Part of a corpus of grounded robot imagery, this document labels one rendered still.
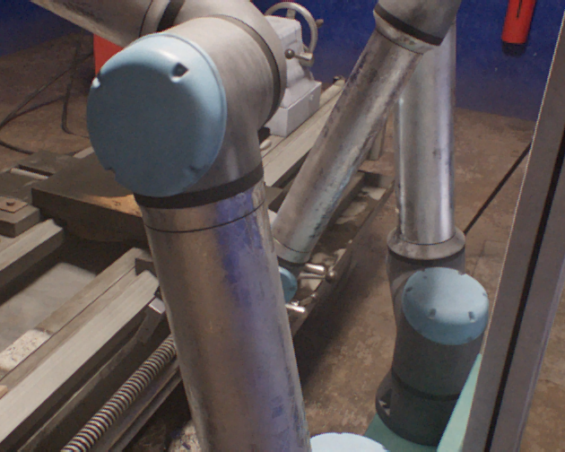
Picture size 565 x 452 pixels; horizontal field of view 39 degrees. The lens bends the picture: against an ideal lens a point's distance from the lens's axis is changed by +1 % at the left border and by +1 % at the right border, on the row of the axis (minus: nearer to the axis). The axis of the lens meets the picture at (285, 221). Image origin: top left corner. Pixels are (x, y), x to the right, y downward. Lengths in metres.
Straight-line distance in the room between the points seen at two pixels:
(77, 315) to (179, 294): 1.07
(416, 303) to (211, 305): 0.74
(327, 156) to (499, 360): 0.48
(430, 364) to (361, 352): 1.66
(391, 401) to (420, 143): 0.47
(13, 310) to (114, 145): 1.37
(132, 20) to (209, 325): 0.30
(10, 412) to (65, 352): 0.17
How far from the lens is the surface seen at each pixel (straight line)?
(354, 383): 2.91
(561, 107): 0.83
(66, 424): 1.70
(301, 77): 2.80
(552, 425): 2.96
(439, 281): 1.44
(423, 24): 1.20
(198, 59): 0.62
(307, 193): 1.30
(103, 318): 1.71
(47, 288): 2.05
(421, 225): 1.48
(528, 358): 0.96
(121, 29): 0.80
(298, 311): 1.84
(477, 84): 5.77
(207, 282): 0.67
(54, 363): 1.60
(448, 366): 1.42
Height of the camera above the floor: 1.82
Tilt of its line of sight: 28 degrees down
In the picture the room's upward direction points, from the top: 5 degrees clockwise
